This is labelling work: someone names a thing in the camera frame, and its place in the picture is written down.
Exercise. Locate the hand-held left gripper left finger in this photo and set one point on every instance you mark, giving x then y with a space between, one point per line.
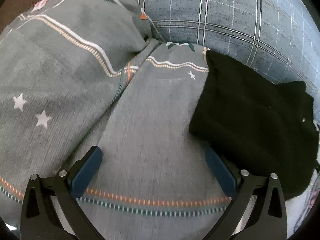
87 170

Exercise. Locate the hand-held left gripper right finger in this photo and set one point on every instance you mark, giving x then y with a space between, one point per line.
221 172

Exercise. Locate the black pants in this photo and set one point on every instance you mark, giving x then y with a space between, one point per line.
250 110

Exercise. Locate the grey printed bed blanket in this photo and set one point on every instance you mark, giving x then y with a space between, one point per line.
150 130

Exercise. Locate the blue plaid quilt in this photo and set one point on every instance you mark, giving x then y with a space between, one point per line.
225 17

